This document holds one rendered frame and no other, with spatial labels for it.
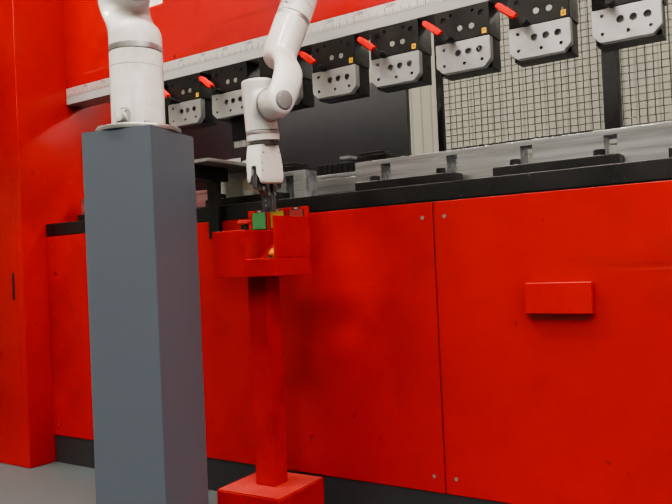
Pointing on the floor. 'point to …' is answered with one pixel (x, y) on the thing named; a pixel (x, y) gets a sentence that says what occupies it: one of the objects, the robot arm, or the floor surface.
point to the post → (612, 101)
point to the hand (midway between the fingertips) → (269, 204)
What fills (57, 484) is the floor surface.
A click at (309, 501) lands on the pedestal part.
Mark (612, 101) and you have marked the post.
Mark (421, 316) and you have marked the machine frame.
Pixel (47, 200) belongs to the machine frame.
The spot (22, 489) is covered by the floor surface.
